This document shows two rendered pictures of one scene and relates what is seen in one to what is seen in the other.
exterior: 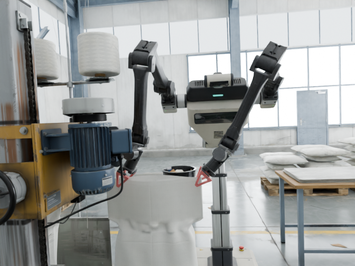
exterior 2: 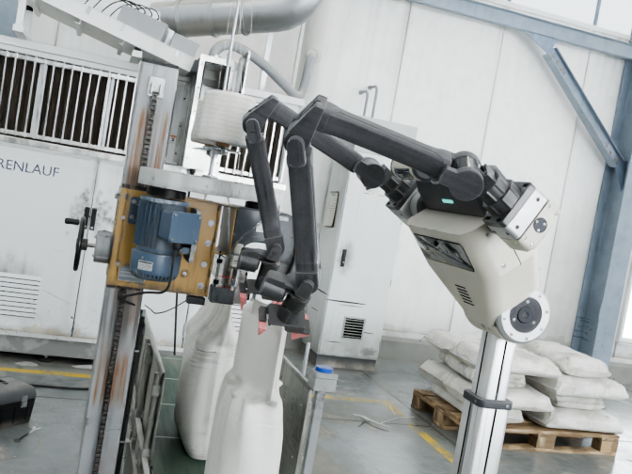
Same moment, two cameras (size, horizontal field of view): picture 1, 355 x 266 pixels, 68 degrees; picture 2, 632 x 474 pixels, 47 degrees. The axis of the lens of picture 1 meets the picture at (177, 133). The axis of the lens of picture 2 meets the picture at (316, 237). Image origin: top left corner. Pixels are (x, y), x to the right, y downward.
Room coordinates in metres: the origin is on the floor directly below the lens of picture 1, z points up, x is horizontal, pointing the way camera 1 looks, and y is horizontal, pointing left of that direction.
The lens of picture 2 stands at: (0.50, -1.92, 1.41)
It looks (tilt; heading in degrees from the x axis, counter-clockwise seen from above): 3 degrees down; 67
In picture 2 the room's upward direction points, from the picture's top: 10 degrees clockwise
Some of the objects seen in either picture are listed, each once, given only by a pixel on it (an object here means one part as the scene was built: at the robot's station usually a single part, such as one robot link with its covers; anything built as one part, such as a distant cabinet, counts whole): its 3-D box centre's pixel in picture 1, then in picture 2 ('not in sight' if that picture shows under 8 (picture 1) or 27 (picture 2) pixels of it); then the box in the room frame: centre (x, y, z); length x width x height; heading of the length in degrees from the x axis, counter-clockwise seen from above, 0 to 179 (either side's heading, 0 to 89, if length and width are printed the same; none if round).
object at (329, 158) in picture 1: (319, 156); not in sight; (4.51, -2.46, 0.57); 0.66 x 0.43 x 0.13; 174
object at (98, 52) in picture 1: (99, 56); (227, 118); (1.09, 0.31, 1.61); 0.17 x 0.17 x 0.17
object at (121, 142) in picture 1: (120, 144); (179, 230); (0.98, 0.22, 1.25); 0.10 x 0.08 x 0.12; 19
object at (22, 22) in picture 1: (25, 22); (156, 86); (0.89, 0.49, 1.68); 0.05 x 0.03 x 0.06; 174
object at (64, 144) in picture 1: (63, 140); (149, 213); (0.92, 0.40, 1.27); 0.12 x 0.09 x 0.09; 174
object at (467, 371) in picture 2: not in sight; (480, 367); (3.69, 2.24, 0.44); 0.66 x 0.42 x 0.14; 78
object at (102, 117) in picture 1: (90, 119); (166, 193); (0.94, 0.31, 1.35); 0.12 x 0.12 x 0.04
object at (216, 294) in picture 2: not in sight; (221, 293); (1.21, 0.44, 1.04); 0.08 x 0.06 x 0.05; 174
